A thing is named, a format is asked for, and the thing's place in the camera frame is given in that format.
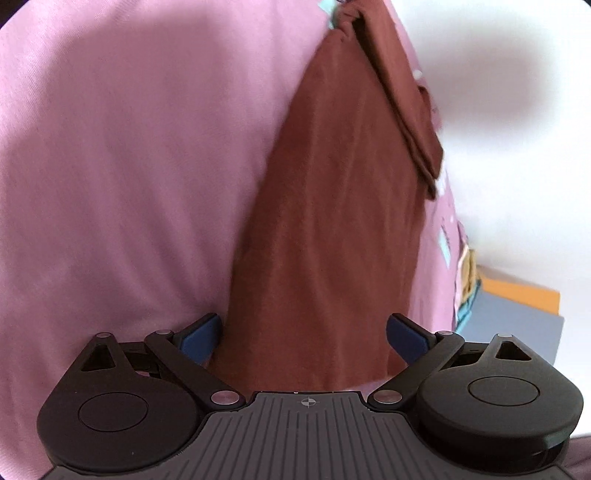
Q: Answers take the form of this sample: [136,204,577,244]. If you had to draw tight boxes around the pink floral bed sheet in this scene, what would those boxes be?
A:
[0,0,483,480]

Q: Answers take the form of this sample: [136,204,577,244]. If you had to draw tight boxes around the orange folded cloth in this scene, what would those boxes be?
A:
[477,265,562,317]

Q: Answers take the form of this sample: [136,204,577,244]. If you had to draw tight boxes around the brown long-sleeved sweater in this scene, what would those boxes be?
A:
[203,0,445,394]

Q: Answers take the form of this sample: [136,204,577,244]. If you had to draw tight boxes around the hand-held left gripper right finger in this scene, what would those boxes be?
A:
[368,313,535,409]

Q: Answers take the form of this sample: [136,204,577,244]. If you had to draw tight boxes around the grey folded cloth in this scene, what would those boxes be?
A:
[456,291,565,376]

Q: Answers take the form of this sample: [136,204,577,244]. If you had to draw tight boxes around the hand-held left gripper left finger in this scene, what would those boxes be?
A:
[78,313,244,409]

